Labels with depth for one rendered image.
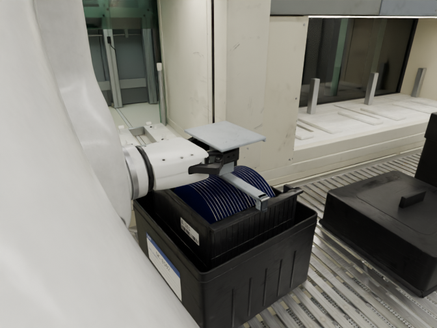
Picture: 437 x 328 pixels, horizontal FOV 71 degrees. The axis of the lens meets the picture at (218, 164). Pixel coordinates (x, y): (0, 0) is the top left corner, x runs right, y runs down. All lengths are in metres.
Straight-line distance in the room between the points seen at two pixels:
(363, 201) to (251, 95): 0.39
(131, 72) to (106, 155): 1.35
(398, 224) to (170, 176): 0.53
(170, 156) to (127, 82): 1.22
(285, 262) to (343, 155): 0.71
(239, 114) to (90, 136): 0.54
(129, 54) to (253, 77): 0.96
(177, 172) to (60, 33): 0.24
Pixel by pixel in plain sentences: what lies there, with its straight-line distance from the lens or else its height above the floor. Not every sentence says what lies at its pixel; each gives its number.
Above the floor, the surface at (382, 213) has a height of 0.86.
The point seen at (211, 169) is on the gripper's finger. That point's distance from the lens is 0.47.
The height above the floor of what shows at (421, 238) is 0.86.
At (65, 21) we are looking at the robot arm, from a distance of 0.36.
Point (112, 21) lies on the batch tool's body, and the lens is 1.25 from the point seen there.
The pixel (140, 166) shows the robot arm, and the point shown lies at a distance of 0.45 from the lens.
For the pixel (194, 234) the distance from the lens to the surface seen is 0.53.
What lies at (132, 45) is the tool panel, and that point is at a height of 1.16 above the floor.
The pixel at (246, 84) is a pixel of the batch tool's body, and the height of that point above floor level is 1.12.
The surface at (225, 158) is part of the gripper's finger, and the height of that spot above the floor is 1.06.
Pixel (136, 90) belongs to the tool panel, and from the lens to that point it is 1.70.
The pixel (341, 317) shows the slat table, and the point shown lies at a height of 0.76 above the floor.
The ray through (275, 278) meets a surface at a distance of 0.62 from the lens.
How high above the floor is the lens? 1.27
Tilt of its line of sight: 25 degrees down
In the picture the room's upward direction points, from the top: straight up
